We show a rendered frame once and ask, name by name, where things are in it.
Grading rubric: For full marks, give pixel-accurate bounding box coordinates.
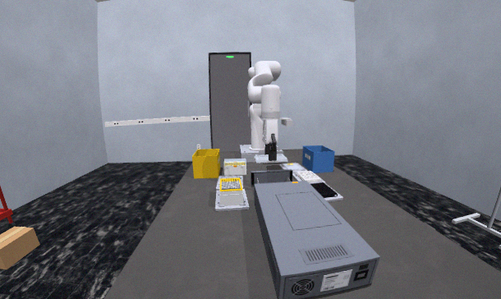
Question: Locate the yellow open-top box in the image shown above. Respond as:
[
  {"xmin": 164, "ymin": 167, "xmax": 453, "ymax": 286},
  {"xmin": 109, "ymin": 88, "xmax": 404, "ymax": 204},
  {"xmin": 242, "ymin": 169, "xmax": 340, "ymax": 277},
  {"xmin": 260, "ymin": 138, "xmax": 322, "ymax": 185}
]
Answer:
[{"xmin": 192, "ymin": 149, "xmax": 220, "ymax": 178}]

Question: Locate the blue open-top bin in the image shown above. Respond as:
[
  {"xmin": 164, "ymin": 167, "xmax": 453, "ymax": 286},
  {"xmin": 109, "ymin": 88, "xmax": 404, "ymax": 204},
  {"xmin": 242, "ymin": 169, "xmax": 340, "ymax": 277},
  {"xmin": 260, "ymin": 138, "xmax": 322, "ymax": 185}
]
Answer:
[{"xmin": 302, "ymin": 145, "xmax": 335, "ymax": 173}]

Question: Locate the black multiwell plate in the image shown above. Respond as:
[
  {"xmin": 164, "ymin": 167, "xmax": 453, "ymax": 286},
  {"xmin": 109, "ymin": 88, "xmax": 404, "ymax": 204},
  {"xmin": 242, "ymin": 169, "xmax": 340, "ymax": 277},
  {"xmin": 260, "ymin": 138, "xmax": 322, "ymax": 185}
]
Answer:
[{"xmin": 311, "ymin": 182, "xmax": 338, "ymax": 198}]

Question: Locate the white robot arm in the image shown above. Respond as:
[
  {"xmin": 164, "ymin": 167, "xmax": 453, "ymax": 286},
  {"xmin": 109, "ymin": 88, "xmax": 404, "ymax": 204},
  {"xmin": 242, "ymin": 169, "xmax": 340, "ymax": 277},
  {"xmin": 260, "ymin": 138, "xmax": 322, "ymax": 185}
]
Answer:
[{"xmin": 247, "ymin": 61, "xmax": 292, "ymax": 151}]

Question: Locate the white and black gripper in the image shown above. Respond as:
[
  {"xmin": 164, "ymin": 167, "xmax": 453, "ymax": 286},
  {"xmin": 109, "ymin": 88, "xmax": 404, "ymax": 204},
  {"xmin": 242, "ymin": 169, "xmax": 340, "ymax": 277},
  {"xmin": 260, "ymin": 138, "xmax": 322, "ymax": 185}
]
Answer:
[{"xmin": 261, "ymin": 118, "xmax": 279, "ymax": 161}]

